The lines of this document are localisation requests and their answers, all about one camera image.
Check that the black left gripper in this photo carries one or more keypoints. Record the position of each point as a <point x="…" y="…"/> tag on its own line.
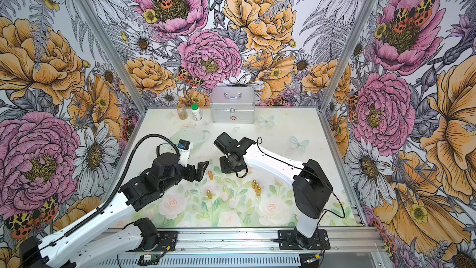
<point x="190" y="177"/>

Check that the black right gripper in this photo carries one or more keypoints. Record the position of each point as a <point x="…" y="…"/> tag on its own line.
<point x="225" y="169"/>

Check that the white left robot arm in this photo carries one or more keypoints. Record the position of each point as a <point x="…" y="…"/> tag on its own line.
<point x="78" y="245"/>

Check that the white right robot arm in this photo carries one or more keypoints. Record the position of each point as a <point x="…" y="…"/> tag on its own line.
<point x="311" y="187"/>

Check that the gold lipstick pair upper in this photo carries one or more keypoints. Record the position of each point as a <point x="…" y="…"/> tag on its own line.
<point x="254" y="184"/>

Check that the white bottle green cap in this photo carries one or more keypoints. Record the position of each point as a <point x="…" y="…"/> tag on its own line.
<point x="196" y="112"/>

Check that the silver aluminium first aid case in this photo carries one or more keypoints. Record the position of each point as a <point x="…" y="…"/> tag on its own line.
<point x="233" y="105"/>

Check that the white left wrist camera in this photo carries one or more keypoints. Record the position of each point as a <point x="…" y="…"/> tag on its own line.
<point x="184" y="148"/>

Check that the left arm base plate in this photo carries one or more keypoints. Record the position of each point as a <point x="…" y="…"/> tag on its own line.
<point x="162" y="241"/>

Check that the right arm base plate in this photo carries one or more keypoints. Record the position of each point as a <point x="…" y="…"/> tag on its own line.
<point x="293" y="240"/>

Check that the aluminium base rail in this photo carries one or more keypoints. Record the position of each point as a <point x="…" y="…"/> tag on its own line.
<point x="339" y="247"/>

